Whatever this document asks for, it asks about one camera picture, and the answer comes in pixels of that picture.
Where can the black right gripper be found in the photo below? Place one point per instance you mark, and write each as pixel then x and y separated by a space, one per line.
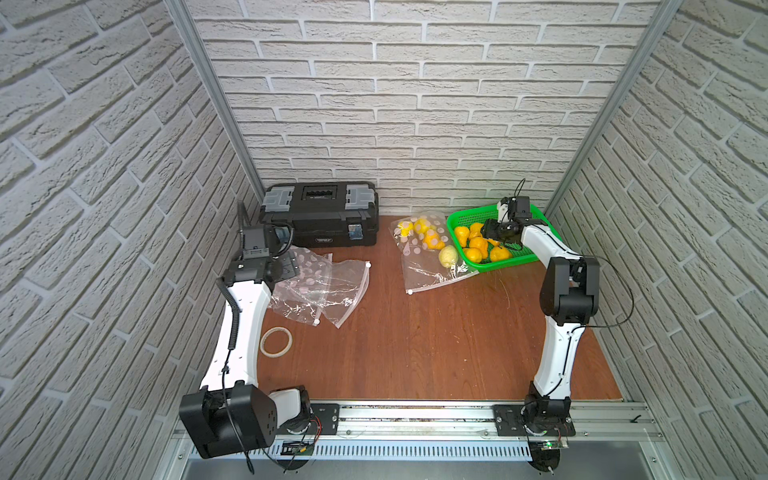
pixel 492 230

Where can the dotted zip bag with pears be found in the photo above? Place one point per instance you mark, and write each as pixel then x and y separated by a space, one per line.
pixel 302 297

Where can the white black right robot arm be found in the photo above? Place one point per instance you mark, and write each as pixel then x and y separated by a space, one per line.
pixel 569 297

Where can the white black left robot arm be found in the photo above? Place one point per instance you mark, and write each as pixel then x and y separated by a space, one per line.
pixel 229 414

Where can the clear zip bag with pears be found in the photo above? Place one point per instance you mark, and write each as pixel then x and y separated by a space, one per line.
pixel 429 228

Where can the clear zip bag bottom layer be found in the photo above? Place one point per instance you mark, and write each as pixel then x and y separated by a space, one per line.
pixel 422 270

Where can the green plastic basket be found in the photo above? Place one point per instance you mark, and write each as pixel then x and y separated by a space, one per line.
pixel 540 240

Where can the clear tape roll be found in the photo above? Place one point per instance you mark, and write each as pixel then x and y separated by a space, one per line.
pixel 276 342

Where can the black plastic toolbox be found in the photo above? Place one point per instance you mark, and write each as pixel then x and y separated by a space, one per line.
pixel 325 214

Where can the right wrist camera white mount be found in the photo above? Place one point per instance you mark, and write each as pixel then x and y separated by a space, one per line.
pixel 514 209

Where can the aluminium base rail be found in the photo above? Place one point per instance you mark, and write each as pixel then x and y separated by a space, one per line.
pixel 462 431

